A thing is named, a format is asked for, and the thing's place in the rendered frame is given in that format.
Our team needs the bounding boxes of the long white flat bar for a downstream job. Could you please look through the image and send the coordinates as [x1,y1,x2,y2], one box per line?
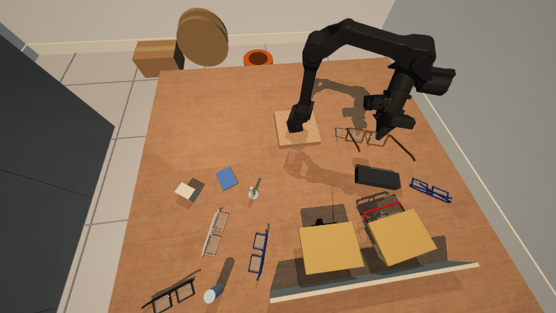
[270,261,480,303]

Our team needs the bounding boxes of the brown square-framed glasses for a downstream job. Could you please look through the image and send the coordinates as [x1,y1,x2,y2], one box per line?
[345,127,416,161]

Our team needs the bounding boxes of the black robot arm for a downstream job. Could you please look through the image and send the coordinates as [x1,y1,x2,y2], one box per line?
[286,18,455,133]

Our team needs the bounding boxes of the black rectangular glasses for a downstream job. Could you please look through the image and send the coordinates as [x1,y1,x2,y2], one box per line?
[142,279,195,313]

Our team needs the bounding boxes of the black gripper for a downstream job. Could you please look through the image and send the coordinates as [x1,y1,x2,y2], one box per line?
[373,87,416,140]

